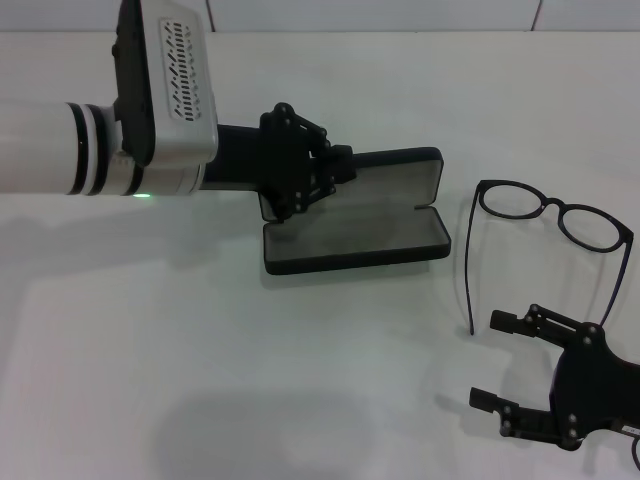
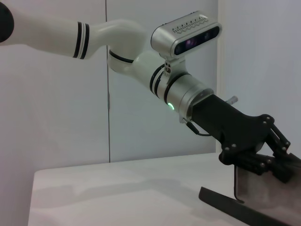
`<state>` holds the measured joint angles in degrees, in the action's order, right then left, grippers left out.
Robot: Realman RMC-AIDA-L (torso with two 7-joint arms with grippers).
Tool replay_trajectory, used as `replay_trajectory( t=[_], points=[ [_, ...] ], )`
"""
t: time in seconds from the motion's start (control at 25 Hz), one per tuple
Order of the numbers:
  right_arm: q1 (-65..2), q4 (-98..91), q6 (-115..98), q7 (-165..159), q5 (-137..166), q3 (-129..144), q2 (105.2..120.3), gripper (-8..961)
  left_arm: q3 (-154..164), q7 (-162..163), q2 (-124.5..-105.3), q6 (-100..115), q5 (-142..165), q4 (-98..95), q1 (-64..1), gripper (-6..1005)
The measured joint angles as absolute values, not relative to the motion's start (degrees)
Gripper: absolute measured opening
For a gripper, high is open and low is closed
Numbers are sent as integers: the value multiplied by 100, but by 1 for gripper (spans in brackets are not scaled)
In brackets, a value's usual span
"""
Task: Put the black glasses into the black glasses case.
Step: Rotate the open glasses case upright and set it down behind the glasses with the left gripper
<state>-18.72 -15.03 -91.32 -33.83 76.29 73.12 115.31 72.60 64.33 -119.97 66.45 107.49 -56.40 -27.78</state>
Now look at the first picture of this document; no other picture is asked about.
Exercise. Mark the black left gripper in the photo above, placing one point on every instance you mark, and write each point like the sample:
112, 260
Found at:
280, 160

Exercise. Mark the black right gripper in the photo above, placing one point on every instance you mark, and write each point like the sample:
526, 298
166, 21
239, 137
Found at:
595, 390

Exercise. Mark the black glasses case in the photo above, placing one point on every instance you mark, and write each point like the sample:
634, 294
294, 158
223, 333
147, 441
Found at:
350, 240

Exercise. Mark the black glasses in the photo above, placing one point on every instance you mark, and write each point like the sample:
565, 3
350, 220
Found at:
552, 202

